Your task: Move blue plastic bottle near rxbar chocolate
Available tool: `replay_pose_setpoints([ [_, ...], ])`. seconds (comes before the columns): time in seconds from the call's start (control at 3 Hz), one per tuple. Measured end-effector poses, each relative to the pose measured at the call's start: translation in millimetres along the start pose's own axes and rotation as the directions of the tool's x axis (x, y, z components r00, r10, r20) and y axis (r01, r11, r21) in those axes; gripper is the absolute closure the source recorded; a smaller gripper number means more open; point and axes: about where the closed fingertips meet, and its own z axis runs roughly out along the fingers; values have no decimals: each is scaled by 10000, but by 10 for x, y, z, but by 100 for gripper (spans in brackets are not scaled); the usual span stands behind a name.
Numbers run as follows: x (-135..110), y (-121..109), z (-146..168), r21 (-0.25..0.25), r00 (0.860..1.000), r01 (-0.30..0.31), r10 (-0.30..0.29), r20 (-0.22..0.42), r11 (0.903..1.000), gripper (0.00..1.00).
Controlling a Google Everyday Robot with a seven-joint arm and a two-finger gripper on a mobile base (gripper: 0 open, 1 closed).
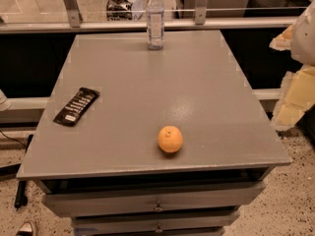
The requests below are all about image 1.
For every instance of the orange fruit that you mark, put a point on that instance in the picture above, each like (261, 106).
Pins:
(170, 139)

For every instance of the metal drawer knob upper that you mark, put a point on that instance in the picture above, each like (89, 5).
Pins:
(159, 208)

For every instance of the shoe tip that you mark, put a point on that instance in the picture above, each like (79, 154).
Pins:
(28, 228)

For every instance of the clear plastic water bottle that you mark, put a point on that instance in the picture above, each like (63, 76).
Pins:
(155, 24)

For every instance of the black pole on floor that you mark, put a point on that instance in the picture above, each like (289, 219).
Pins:
(21, 199)

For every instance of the black rxbar chocolate wrapper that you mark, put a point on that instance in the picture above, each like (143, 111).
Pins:
(72, 112)

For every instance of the grey drawer cabinet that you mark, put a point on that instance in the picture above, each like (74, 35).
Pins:
(194, 83)

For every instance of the metal drawer knob lower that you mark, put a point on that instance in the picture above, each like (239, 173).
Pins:
(158, 230)

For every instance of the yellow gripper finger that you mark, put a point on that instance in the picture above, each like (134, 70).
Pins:
(283, 41)
(297, 96)

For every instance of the grey drawer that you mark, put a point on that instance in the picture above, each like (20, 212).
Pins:
(147, 223)
(145, 200)

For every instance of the robot base behind glass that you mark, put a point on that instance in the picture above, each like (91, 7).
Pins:
(124, 10)

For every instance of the top grey drawer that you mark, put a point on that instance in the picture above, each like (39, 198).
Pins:
(145, 200)

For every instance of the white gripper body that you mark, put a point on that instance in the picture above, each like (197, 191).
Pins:
(304, 38)

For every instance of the metal drawer knob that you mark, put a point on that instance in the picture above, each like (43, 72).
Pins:
(158, 230)
(159, 208)

